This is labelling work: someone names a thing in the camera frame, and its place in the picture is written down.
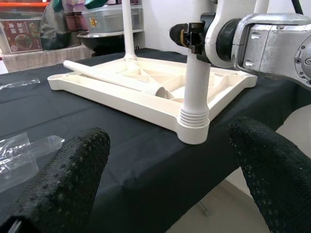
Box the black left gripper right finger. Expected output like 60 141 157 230
228 117 311 233

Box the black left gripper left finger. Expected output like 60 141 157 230
0 127 111 233

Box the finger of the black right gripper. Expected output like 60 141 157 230
169 23 189 47

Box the white plastic children table top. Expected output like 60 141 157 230
47 57 258 146

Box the clear tape patch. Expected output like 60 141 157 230
0 132 66 194

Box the black wok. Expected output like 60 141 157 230
76 33 127 55

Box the black tablecloth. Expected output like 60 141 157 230
0 47 311 233

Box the teal plastic bowl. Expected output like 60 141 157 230
84 0 109 8

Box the patterned green bag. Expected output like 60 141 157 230
40 0 72 51

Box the clear box with orange lid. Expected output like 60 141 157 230
0 0 47 55

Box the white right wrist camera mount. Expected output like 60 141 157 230
203 0 258 67

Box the black cable with blue plug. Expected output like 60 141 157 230
290 0 304 15

